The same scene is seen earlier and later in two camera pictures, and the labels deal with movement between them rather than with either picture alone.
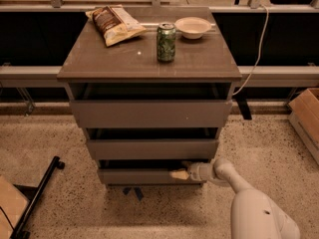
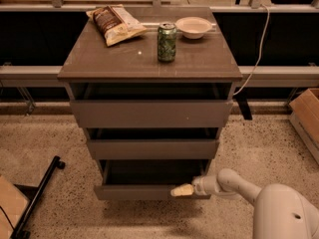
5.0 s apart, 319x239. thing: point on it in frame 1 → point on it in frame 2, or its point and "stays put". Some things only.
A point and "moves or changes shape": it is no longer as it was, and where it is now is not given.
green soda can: (165, 42) stays put
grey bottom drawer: (139, 176) moves or changes shape
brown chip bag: (115, 23) stays put
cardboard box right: (304, 117) stays put
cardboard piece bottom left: (12, 206) stays put
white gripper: (194, 171) → (199, 185)
